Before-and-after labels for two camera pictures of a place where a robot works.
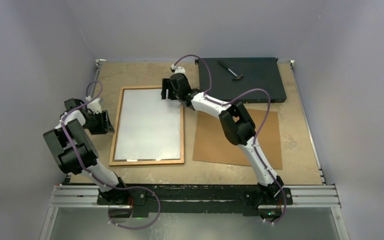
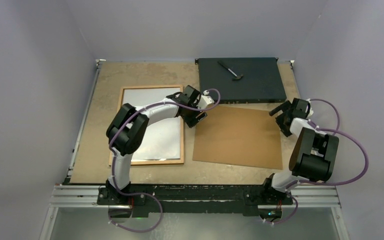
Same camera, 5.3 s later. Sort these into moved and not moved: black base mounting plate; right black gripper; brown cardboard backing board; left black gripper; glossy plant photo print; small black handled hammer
Moved: left black gripper; right black gripper
Not moved: black base mounting plate; small black handled hammer; glossy plant photo print; brown cardboard backing board
